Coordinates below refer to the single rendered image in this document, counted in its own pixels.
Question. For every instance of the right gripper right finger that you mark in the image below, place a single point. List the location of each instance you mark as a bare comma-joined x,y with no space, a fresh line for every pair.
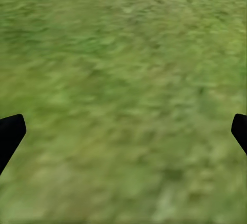
239,130

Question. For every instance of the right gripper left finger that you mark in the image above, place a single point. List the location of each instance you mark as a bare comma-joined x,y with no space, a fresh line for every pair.
12,131

